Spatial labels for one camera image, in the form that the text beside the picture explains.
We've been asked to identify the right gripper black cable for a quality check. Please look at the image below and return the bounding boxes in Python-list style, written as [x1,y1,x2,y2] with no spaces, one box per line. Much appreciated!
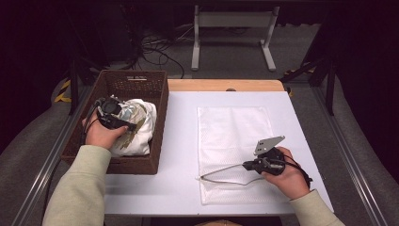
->
[281,154,314,189]

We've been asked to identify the brown wooden stool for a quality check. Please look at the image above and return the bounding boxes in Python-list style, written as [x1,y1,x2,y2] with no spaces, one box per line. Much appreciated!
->
[193,218,244,226]

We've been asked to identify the white mesh laundry bag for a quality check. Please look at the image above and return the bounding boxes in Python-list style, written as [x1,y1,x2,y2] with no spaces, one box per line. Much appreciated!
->
[197,106,291,205]

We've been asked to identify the white printed garment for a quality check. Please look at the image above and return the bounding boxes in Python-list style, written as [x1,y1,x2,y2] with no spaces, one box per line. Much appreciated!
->
[109,98,158,158]

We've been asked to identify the black floor cables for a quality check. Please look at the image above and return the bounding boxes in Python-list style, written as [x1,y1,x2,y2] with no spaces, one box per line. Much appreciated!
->
[137,31,186,79]

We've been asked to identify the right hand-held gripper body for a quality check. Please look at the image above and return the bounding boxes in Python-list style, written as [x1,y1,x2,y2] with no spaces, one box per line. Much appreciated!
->
[252,135,287,176]

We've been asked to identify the person's right hand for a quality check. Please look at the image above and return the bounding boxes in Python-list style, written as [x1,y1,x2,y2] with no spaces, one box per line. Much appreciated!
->
[262,146,311,201]

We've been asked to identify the brown wicker basket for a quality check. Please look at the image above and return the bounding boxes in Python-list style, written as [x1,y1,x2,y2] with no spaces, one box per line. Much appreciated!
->
[60,69,170,175]

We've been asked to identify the yellow black hazard tape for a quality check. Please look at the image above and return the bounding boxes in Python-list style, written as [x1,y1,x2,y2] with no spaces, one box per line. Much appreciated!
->
[54,78,72,104]
[283,64,314,76]

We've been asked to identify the person's left hand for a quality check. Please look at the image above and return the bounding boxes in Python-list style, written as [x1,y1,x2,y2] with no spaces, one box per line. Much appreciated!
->
[82,109,130,151]

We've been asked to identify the black metal stand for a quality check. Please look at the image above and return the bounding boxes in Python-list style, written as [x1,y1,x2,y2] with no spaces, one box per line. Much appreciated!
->
[280,57,337,116]
[69,59,95,116]

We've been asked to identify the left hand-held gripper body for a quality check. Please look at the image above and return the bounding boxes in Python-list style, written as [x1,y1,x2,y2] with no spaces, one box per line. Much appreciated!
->
[95,96,138,131]

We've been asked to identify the white metal table frame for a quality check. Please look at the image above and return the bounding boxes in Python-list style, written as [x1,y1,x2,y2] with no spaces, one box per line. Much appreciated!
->
[191,4,281,73]

